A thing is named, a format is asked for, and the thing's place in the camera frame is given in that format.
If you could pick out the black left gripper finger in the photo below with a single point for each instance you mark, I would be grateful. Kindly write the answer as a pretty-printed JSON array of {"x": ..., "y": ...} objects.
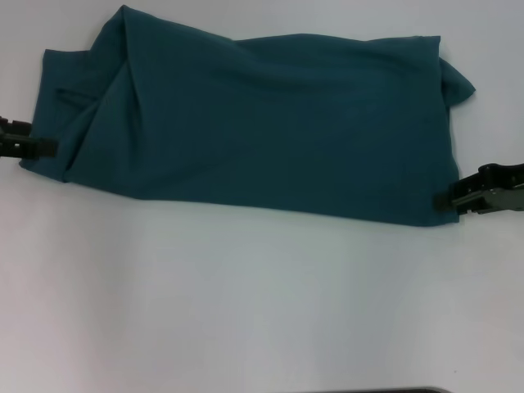
[
  {"x": 16, "y": 126},
  {"x": 28, "y": 148}
]

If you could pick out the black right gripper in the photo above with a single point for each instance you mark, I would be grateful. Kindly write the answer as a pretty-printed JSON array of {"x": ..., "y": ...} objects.
[{"x": 503, "y": 176}]

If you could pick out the teal T-shirt with white print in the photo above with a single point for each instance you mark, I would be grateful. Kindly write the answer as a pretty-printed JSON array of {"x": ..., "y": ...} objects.
[{"x": 245, "y": 123}]

